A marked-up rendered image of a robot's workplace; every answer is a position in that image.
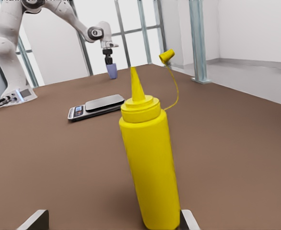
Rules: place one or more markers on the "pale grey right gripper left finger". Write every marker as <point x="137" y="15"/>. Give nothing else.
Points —
<point x="36" y="221"/>

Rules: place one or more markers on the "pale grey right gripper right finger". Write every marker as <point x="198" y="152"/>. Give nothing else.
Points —
<point x="188" y="221"/>

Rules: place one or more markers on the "lavender plastic cup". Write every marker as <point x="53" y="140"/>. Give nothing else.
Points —
<point x="112" y="71"/>

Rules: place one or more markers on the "yellow squeeze sauce bottle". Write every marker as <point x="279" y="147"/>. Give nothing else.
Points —
<point x="150" y="153"/>

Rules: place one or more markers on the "black and silver kitchen scale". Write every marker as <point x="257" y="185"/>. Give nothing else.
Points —
<point x="99" y="105"/>

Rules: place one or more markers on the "silver frame crossbar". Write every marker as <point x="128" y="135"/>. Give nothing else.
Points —
<point x="135" y="30"/>

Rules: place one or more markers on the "silver frame post with foot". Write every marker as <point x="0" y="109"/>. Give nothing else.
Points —
<point x="198" y="40"/>

